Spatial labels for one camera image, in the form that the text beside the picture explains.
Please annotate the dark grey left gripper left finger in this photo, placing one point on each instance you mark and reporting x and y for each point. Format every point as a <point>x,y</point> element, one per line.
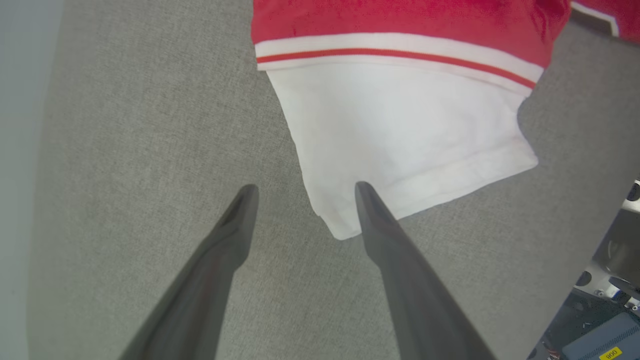
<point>200,300</point>

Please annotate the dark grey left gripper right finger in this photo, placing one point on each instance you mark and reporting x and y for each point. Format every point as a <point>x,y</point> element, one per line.
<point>420,310</point>

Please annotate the red and white jersey shirt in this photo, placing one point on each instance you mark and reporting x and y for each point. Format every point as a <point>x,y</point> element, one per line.
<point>400,125</point>

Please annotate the grey robot base chassis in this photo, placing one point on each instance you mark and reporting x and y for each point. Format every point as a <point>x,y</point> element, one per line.
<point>600,330</point>

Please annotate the grey fabric sofa cushion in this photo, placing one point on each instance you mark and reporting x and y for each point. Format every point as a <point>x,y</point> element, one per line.
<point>125,125</point>

